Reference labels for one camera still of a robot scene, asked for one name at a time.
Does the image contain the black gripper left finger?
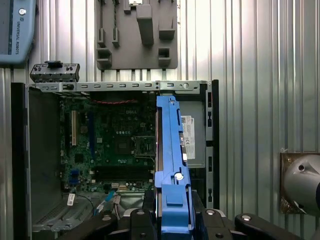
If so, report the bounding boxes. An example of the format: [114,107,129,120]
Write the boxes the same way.
[57,189,158,240]

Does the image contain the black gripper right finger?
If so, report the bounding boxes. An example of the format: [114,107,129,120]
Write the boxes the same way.
[191,192,303,240]

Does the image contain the hard disk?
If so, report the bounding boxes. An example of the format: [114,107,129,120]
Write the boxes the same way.
[153,94,195,240]

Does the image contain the metal disk bay cage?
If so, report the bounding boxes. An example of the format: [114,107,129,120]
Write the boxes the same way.
[31,192,131,235]

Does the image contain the green motherboard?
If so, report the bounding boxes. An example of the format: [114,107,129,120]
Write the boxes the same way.
[59,96,161,193]

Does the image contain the CPU socket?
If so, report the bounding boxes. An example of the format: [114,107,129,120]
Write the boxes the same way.
[115,136,133,155]

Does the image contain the blue expansion slot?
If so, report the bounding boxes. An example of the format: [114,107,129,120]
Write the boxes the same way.
[87,111,95,161]

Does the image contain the grey power supply unit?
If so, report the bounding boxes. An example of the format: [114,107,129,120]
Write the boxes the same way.
[174,93,213,169]

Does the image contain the white expansion slot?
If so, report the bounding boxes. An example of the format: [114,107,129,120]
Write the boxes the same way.
[71,109,77,147]

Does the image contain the black open PC case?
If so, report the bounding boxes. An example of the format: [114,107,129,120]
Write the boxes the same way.
[10,79,220,240]

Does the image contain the grey parts rack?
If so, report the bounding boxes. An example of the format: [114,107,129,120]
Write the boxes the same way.
[95,0,179,71]

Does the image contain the RAM stick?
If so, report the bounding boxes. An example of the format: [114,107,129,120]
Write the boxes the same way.
[112,0,118,30]

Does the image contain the pale blue teach pendant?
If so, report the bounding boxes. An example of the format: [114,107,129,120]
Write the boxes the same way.
[0,0,37,66]

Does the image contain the short light blue wire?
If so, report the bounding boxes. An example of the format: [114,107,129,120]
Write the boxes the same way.
[94,190,118,217]

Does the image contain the black wire with white tag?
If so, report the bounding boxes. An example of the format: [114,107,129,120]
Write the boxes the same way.
[62,192,96,213]

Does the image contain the metal socket cover frame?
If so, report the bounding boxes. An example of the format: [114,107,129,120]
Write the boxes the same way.
[131,135,157,158]

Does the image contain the brown square base plate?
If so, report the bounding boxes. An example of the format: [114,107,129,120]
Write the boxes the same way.
[279,151,320,215]

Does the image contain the red twisted fan wire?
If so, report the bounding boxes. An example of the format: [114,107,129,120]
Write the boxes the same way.
[89,98,139,105]

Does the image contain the metal slot bracket retainer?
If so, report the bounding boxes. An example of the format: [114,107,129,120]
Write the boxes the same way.
[29,59,81,83]

